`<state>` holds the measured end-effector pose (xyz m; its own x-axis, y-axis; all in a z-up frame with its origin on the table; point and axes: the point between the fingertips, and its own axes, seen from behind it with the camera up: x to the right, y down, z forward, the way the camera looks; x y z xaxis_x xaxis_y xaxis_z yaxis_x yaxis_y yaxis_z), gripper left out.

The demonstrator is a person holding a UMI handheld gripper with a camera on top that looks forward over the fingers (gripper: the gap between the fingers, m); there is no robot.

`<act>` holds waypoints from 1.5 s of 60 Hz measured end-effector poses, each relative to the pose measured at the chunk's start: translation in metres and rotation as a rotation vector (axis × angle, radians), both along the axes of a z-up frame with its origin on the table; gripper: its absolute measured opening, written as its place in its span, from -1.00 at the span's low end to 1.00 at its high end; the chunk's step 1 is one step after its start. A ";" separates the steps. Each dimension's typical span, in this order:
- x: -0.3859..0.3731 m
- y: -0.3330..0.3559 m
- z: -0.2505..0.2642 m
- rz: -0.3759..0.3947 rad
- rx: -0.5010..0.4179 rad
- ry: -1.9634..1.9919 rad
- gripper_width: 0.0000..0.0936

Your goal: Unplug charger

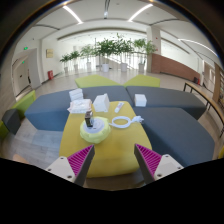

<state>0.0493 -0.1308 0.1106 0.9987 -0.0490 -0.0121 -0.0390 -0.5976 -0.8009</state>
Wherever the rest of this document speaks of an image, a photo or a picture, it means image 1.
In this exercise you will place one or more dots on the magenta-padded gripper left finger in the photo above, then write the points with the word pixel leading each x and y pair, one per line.
pixel 60 166

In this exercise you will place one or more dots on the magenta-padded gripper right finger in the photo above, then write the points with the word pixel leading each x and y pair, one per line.
pixel 166 164

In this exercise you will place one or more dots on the large grey sofa module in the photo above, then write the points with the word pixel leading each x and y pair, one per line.
pixel 180 136

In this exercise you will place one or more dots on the round yellow-green power strip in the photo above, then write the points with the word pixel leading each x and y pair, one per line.
pixel 100 133

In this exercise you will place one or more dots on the yellow upholstered ottoman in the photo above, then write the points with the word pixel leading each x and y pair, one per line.
pixel 116 146

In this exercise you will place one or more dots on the long grey sofa module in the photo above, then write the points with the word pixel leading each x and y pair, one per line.
pixel 50 110

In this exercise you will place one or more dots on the narrow grey sofa module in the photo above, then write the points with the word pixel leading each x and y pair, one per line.
pixel 173 98

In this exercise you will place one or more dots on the black cube ottoman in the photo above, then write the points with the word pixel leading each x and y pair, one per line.
pixel 11 120

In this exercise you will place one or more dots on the small white cube box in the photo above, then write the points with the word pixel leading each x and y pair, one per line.
pixel 140 100

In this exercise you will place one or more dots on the green bench seat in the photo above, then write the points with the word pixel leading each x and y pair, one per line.
pixel 25 104

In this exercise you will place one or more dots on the stacked white box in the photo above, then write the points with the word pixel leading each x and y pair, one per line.
pixel 76 94

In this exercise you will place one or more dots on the white tissue box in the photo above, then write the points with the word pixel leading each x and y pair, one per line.
pixel 101 103

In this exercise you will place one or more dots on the green upholstered ottoman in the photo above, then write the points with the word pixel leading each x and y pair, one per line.
pixel 95 81
pixel 143 81

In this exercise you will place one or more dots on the red fire extinguisher box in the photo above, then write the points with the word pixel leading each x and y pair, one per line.
pixel 50 75

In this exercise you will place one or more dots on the green exit sign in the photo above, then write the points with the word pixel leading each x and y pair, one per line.
pixel 25 48

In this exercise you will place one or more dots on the row of potted plants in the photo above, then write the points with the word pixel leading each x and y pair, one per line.
pixel 106 48

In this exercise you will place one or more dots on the ceiling strip lights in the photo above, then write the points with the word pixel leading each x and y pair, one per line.
pixel 72 14

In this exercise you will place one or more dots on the wooden bench with black frame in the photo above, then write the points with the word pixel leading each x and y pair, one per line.
pixel 206 96

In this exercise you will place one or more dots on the yellowish wall picture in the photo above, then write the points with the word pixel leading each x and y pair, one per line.
pixel 49 53

